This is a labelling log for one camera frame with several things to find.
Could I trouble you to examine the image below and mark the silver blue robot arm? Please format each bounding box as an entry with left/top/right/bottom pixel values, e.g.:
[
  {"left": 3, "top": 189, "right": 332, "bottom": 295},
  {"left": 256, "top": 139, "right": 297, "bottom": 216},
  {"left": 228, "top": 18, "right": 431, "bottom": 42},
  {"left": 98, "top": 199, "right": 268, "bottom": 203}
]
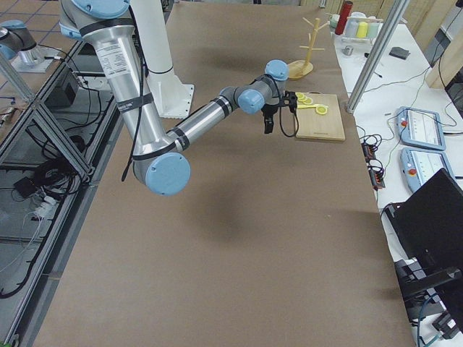
[
  {"left": 60, "top": 1, "right": 289, "bottom": 196},
  {"left": 1, "top": 20, "right": 51, "bottom": 74}
]

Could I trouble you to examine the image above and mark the wooden cup storage rack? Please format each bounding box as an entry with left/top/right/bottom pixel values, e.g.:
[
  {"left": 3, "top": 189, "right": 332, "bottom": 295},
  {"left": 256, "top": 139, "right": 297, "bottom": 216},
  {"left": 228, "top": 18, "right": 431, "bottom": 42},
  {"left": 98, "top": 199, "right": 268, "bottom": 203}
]
[{"left": 287, "top": 17, "right": 329, "bottom": 80}]

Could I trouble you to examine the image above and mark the small metal cup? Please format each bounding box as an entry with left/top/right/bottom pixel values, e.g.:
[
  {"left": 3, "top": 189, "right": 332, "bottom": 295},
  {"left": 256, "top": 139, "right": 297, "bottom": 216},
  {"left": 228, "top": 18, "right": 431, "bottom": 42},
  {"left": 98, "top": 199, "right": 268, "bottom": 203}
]
[{"left": 342, "top": 46, "right": 354, "bottom": 56}]

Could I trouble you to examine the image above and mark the white cup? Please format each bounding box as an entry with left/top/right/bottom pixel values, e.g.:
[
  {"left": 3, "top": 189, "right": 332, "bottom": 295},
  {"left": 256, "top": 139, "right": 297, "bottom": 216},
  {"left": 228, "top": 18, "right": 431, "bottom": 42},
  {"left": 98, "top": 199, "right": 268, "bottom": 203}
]
[{"left": 329, "top": 14, "right": 340, "bottom": 29}]

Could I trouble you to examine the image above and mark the yellow cup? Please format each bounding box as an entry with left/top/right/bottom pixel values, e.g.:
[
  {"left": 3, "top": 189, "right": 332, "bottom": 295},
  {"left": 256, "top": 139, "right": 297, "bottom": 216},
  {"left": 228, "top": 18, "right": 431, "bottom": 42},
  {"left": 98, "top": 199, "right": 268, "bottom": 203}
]
[{"left": 356, "top": 22, "right": 368, "bottom": 38}]

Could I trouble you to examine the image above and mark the brown table mat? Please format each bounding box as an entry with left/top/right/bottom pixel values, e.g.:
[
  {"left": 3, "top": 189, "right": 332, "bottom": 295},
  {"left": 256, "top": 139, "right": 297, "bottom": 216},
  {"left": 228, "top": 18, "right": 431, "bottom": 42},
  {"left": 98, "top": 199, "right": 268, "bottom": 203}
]
[{"left": 31, "top": 3, "right": 417, "bottom": 347}]

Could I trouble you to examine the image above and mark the wooden cutting board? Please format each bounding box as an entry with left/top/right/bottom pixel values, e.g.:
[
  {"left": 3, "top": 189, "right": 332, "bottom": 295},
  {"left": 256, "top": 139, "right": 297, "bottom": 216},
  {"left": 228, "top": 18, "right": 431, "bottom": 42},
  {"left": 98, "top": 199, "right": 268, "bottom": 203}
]
[{"left": 296, "top": 92, "right": 346, "bottom": 142}]

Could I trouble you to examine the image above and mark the yellow plastic knife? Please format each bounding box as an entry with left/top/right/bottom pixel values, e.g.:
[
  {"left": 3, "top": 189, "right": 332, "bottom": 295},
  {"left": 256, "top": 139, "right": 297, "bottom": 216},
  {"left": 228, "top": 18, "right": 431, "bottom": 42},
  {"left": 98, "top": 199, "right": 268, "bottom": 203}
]
[{"left": 297, "top": 104, "right": 319, "bottom": 109}]

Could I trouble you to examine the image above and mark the lemon slice by knife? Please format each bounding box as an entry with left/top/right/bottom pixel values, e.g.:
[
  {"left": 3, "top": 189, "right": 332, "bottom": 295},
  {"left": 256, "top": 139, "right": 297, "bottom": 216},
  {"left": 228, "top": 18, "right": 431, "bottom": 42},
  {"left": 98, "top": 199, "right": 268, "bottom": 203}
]
[{"left": 315, "top": 104, "right": 328, "bottom": 115}]

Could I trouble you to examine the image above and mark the black power strip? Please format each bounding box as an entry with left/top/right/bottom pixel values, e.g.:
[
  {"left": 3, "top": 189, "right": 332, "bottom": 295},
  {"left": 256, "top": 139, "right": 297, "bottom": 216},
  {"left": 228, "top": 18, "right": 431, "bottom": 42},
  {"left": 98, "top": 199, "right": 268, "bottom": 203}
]
[{"left": 361, "top": 142, "right": 386, "bottom": 191}]

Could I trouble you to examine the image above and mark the lower teach pendant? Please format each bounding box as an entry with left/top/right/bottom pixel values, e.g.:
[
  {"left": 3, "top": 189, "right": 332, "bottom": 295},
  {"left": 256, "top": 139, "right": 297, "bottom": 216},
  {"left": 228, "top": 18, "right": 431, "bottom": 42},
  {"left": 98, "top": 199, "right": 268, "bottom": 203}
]
[{"left": 400, "top": 147, "right": 455, "bottom": 193}]

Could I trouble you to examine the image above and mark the teach pendant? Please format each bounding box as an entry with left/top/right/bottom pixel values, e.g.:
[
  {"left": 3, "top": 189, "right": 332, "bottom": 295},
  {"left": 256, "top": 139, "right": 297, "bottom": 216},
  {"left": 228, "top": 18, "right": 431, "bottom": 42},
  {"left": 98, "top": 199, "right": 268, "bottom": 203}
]
[
  {"left": 400, "top": 147, "right": 455, "bottom": 193},
  {"left": 396, "top": 106, "right": 446, "bottom": 151}
]

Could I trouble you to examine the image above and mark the upper teach pendant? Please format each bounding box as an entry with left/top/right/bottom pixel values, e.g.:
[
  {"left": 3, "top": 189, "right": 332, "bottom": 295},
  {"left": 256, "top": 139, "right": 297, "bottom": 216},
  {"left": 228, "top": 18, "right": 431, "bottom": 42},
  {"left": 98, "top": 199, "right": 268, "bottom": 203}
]
[{"left": 396, "top": 106, "right": 446, "bottom": 151}]

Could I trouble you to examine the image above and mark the red bottle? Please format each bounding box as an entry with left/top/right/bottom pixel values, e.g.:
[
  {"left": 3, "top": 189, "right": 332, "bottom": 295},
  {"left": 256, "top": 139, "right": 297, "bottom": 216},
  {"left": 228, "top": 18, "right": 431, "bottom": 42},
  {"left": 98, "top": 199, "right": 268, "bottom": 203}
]
[{"left": 334, "top": 0, "right": 353, "bottom": 35}]

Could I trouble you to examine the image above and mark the black laptop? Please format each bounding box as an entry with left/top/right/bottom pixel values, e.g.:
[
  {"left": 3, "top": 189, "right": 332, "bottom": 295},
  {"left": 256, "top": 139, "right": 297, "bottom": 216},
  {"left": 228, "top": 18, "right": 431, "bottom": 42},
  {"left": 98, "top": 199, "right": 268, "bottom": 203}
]
[{"left": 384, "top": 168, "right": 462, "bottom": 275}]

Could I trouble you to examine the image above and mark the dark grey pad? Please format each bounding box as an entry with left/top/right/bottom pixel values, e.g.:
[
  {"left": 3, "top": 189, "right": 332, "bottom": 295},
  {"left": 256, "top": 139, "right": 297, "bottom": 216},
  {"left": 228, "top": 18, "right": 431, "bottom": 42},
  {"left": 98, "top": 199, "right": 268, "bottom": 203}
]
[{"left": 389, "top": 47, "right": 410, "bottom": 60}]

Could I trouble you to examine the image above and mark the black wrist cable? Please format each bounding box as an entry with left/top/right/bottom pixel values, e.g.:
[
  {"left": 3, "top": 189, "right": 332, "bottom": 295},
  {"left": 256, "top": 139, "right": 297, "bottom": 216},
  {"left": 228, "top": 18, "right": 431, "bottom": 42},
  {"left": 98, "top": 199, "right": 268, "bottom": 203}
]
[{"left": 279, "top": 104, "right": 300, "bottom": 138}]

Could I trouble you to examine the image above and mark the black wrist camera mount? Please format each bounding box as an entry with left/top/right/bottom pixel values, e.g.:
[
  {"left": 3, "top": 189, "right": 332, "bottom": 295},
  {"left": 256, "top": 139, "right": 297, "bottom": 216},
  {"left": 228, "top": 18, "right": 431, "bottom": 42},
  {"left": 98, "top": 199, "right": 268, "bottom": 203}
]
[{"left": 261, "top": 91, "right": 300, "bottom": 137}]

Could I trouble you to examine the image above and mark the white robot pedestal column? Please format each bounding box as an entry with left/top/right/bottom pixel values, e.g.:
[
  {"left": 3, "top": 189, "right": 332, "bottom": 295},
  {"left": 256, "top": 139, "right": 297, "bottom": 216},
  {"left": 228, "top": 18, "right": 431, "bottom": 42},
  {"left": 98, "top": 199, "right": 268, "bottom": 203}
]
[{"left": 130, "top": 0, "right": 195, "bottom": 119}]

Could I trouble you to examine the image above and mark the aluminium frame post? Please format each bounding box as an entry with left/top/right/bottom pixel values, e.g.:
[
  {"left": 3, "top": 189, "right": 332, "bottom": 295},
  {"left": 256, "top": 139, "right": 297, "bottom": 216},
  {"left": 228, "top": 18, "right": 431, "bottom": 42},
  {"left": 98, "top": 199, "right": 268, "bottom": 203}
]
[{"left": 346, "top": 0, "right": 409, "bottom": 114}]

